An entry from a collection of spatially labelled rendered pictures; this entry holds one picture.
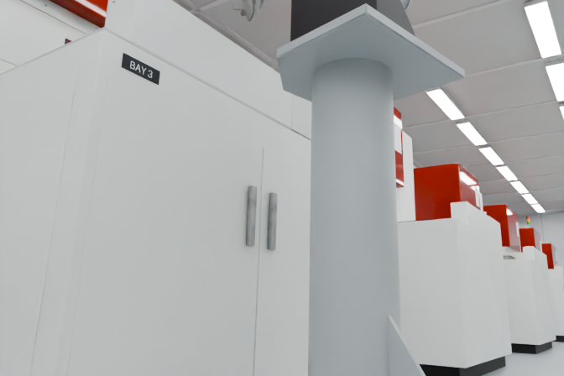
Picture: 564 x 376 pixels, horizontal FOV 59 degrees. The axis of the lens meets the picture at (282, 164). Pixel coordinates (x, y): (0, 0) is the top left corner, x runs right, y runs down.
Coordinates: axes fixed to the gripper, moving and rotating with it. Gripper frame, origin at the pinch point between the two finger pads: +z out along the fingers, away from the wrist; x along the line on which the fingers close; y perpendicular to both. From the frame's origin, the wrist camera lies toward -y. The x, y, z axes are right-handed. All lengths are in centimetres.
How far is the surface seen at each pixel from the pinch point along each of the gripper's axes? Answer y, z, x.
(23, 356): 4, 84, 46
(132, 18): -3.3, 23.4, 40.0
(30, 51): 59, 7, 28
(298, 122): -4.0, 25.8, -18.3
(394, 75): -42, 31, 6
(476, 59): 20, -164, -379
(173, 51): -3.9, 25.9, 29.7
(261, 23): 164, -164, -215
